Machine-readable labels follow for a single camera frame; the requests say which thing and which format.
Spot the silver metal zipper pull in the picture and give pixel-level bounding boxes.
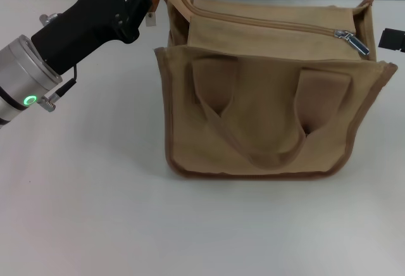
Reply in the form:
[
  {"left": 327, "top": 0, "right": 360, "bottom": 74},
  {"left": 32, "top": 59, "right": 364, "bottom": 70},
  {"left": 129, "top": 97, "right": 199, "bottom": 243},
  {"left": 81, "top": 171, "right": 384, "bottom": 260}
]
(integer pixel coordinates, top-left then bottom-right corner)
[{"left": 333, "top": 28, "right": 371, "bottom": 58}]

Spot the left gripper cable with connectors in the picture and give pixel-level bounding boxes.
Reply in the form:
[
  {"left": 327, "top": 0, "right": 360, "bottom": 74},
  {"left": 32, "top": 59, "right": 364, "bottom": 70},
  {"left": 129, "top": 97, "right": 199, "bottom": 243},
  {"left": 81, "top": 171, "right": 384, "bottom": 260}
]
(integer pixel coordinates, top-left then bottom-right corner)
[{"left": 37, "top": 12, "right": 78, "bottom": 112}]

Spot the khaki canvas food bag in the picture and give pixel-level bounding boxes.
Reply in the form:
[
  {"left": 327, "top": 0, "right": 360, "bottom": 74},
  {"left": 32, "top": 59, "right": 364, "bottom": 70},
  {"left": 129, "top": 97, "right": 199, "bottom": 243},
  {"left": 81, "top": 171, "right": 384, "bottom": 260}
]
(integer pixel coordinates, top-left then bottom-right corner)
[{"left": 151, "top": 0, "right": 398, "bottom": 182}]

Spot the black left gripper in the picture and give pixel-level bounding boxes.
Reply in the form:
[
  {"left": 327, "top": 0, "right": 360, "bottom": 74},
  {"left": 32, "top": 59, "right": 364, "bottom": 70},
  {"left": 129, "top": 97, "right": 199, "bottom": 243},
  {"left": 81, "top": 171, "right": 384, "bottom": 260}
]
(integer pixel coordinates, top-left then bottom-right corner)
[{"left": 30, "top": 0, "right": 163, "bottom": 75}]

